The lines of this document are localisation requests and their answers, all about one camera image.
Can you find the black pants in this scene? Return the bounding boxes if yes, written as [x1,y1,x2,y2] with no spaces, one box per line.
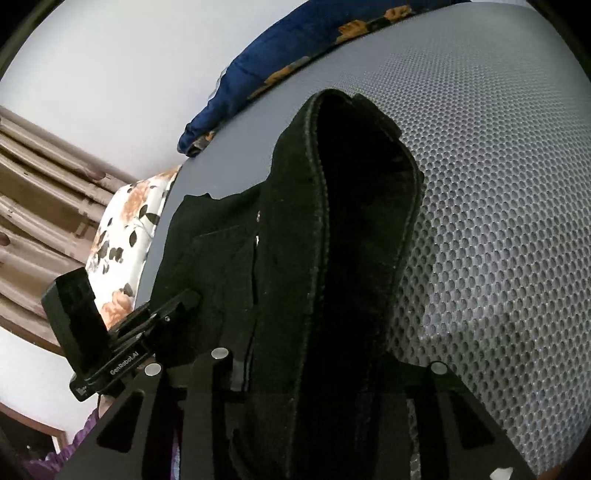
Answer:
[151,90,423,479]

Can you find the white floral pillow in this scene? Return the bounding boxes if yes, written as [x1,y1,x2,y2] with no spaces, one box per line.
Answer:
[85,167,180,329]

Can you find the wooden framed doorway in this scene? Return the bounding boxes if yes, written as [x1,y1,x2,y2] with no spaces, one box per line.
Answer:
[0,404,67,460]

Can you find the beige striped curtain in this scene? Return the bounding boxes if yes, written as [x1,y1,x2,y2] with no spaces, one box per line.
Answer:
[0,108,125,353]

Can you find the grey mesh mattress cover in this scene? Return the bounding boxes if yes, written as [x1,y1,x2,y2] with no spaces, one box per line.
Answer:
[137,3,590,474]

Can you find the blue floral blanket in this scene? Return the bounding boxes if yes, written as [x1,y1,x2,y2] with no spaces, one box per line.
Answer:
[177,0,453,158]

